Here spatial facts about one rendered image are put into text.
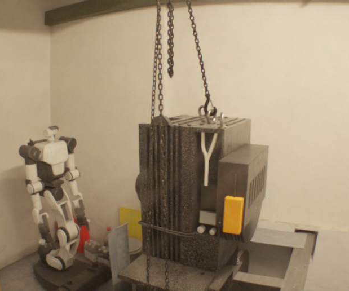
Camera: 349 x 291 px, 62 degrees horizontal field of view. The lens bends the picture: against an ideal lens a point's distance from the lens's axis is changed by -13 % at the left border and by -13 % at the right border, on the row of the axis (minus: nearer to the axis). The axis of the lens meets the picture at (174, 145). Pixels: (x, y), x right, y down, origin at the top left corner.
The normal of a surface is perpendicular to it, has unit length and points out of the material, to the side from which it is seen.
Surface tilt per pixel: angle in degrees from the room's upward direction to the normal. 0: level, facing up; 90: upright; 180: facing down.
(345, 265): 90
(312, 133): 90
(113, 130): 90
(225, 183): 90
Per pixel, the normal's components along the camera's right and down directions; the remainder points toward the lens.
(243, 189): -0.45, 0.17
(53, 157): 0.89, 0.08
